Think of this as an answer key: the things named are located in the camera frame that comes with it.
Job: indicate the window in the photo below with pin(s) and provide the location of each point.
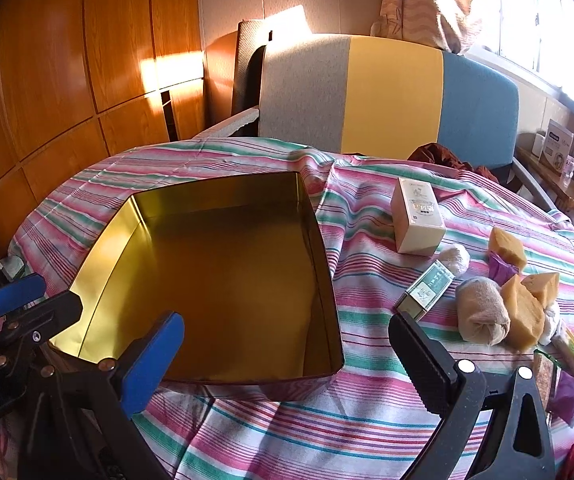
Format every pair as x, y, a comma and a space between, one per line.
532, 10

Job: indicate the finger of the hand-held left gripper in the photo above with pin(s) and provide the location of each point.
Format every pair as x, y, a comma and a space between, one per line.
14, 294
52, 312

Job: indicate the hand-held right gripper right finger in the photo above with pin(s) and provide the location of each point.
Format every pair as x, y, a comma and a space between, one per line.
427, 367

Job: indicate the white wrapped ball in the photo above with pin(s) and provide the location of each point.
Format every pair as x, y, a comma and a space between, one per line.
551, 322
456, 259

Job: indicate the cream carton box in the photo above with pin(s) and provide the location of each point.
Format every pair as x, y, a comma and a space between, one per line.
419, 225

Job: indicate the large yellow sponge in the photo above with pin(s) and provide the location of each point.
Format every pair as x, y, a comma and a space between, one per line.
519, 317

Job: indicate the grey bed rail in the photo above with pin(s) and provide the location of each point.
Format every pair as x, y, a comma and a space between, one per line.
532, 185

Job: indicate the purple wrapper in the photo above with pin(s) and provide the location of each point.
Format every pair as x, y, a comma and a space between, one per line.
567, 400
501, 271

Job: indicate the yellow sponge block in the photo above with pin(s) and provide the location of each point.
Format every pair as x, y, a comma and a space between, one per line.
507, 249

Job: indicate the dark brown chair back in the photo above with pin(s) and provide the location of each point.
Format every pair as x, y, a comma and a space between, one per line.
244, 60

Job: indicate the rolled beige sock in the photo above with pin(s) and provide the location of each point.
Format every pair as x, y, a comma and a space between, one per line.
482, 310

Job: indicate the dark red cloth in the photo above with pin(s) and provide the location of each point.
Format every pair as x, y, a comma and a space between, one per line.
434, 156

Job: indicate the white bed rail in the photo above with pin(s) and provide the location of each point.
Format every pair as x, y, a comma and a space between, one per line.
232, 122

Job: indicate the small white jar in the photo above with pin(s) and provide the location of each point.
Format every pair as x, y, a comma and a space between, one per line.
539, 146

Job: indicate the green edged snack packet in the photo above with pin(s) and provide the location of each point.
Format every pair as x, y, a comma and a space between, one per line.
546, 377

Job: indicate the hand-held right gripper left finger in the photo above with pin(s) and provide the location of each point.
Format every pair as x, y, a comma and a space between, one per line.
152, 365

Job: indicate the white printed box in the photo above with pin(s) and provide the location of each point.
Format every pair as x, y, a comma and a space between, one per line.
557, 142

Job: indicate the small green white box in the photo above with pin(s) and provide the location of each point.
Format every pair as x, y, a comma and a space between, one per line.
424, 290

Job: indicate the wooden wardrobe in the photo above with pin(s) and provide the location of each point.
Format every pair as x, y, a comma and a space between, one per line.
42, 60

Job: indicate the green cracker packet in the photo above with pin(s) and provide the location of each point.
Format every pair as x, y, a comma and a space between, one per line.
569, 350

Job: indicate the striped bedsheet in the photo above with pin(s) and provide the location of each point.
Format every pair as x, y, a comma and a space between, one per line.
367, 270

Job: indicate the gold tin box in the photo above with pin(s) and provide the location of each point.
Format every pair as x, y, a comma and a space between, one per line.
227, 270

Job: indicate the thick yellow sponge piece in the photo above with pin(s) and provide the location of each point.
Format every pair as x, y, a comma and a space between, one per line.
544, 286

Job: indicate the patterned beige curtain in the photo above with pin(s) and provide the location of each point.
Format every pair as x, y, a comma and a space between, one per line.
417, 0

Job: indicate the grey yellow blue headboard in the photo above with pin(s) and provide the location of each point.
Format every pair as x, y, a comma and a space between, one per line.
392, 95

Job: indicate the small clear jar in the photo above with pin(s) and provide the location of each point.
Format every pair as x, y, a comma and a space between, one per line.
569, 166

